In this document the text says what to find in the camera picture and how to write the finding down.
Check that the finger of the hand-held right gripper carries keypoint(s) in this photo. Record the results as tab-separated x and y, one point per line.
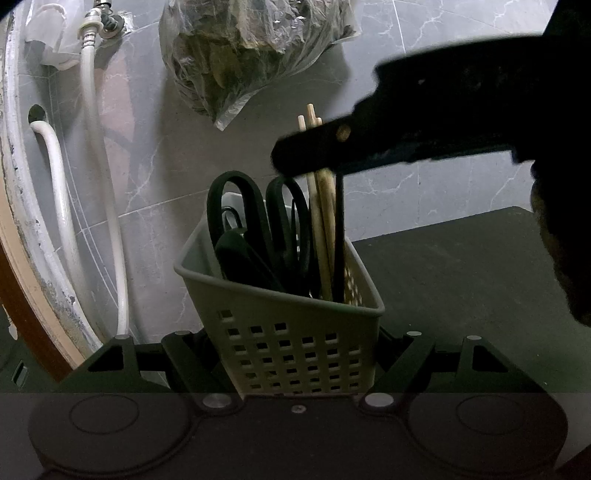
323	152

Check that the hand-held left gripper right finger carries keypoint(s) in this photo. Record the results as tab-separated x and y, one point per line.
411	360

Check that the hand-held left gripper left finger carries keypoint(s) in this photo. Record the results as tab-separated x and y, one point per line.
194	364

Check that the plain wooden chopstick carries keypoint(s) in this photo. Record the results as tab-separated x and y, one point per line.
319	221
328	198

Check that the grey perforated plastic basket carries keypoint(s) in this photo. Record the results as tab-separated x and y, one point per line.
277	332

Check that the person's right hand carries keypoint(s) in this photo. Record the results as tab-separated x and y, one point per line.
565	240

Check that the black mat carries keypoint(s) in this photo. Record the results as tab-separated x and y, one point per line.
461	277

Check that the black spatula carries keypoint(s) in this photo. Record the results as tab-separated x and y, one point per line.
240	258

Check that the clear bag of dried leaves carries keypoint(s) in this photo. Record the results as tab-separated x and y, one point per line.
249	50

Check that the white plastic bag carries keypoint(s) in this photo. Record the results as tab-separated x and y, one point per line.
51	41

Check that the wooden door frame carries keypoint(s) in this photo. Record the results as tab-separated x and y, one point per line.
27	295

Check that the metal wall faucet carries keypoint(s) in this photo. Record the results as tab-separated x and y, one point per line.
110	18

